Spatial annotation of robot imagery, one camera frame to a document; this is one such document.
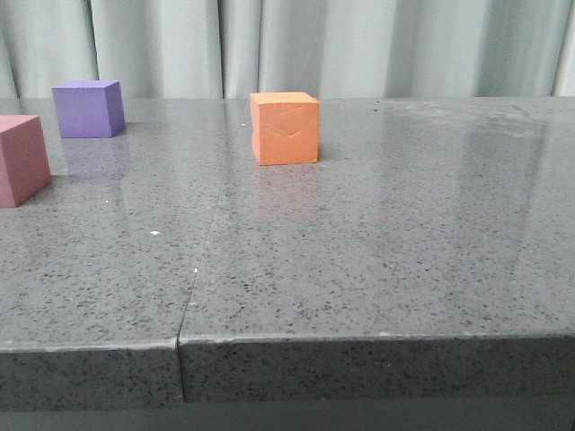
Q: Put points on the grey pleated curtain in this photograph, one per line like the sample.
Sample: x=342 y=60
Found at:
x=331 y=49

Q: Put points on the purple foam cube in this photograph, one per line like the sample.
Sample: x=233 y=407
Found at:
x=89 y=108

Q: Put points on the orange foam cube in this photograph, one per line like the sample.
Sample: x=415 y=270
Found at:
x=285 y=128

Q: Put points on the pink foam cube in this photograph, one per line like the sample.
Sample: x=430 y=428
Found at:
x=24 y=160

